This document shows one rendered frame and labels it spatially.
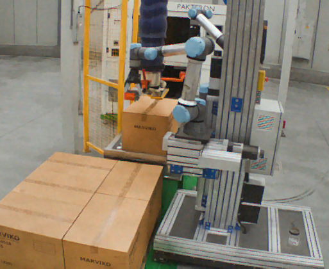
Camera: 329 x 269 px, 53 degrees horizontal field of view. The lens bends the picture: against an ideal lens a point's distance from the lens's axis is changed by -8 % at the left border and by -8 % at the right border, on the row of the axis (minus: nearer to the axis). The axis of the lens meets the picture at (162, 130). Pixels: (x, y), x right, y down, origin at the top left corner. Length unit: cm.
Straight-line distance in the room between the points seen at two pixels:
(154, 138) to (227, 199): 85
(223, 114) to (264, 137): 32
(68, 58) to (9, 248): 219
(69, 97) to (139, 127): 114
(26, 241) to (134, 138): 138
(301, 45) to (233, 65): 908
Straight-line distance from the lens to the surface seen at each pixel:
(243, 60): 237
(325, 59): 1185
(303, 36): 1139
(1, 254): 249
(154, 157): 305
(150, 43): 286
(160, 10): 285
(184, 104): 214
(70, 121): 400
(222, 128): 247
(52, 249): 222
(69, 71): 386
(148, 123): 303
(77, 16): 373
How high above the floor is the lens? 182
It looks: 19 degrees down
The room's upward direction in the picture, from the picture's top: 3 degrees clockwise
